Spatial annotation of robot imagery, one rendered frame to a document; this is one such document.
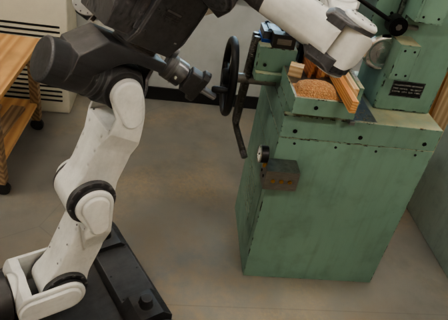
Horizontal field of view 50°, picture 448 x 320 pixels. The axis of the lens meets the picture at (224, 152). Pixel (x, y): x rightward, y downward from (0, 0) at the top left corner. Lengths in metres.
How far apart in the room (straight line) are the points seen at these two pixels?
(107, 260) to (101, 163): 0.57
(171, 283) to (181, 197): 0.54
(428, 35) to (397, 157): 0.43
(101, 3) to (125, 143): 0.38
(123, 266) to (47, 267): 0.32
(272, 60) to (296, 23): 0.69
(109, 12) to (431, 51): 1.11
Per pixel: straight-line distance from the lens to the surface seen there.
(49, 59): 1.16
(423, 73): 1.81
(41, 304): 1.58
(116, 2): 1.10
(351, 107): 1.49
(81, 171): 1.37
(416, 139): 1.81
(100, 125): 1.32
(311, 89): 1.52
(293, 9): 1.01
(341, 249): 2.07
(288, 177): 1.65
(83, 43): 1.19
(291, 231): 1.94
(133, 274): 1.79
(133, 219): 2.27
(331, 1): 1.23
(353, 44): 1.04
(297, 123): 1.63
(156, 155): 2.67
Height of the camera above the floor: 1.55
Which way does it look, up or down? 34 degrees down
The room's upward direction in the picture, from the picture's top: 11 degrees clockwise
